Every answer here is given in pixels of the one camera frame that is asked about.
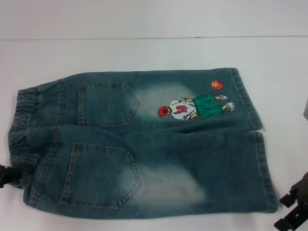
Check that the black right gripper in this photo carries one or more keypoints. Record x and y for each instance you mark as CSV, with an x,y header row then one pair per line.
x,y
302,211

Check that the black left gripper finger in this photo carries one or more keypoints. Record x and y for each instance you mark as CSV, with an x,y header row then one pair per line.
x,y
8,170
3,183

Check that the blue denim shorts with embroidery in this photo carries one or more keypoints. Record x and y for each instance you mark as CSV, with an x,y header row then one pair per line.
x,y
154,149

